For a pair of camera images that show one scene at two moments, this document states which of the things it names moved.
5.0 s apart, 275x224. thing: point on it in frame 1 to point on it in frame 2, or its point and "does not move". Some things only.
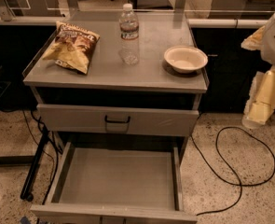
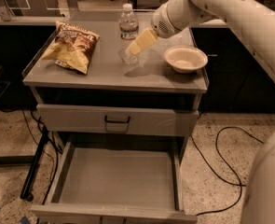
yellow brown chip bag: x=74 y=48 does not move
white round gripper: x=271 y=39 to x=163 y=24
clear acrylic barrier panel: x=152 y=1 does not move
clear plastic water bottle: x=129 y=29 does not move
